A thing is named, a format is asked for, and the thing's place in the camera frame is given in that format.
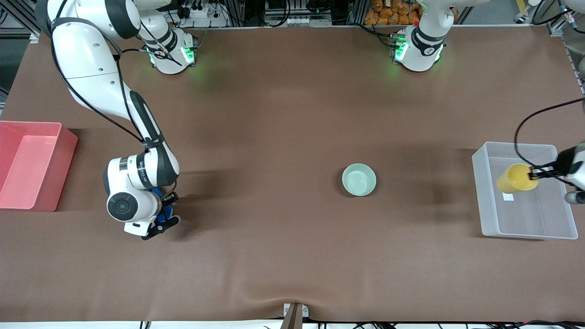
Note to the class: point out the blue cloth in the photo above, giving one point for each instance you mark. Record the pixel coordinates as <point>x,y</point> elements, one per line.
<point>163,210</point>

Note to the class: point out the yellow cup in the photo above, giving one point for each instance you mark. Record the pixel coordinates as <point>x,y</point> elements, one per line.
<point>514,179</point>

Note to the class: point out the light green bowl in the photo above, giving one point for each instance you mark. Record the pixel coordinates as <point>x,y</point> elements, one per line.
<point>359,180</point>

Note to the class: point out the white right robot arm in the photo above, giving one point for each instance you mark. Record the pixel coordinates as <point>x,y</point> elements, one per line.
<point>96,68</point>

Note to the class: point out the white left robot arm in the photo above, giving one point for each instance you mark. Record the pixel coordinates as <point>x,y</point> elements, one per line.
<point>420,52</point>

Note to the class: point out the white label sticker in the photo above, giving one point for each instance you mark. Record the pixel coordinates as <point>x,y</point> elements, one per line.
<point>508,197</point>

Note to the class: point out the clear plastic bin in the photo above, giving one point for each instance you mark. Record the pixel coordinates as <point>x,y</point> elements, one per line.
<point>525,214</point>

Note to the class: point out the brown table cover sheet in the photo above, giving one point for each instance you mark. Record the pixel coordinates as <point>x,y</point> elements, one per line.
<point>274,137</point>

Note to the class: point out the pink plastic bin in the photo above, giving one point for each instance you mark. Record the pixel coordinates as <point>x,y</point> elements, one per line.
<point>27,167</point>

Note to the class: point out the white power strip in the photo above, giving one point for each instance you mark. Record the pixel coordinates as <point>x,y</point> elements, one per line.
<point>201,16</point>

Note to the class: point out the orange packaged goods pile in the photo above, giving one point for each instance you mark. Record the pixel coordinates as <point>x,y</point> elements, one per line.
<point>393,13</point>

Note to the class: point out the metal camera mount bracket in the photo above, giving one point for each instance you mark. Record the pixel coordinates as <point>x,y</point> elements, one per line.
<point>295,315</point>

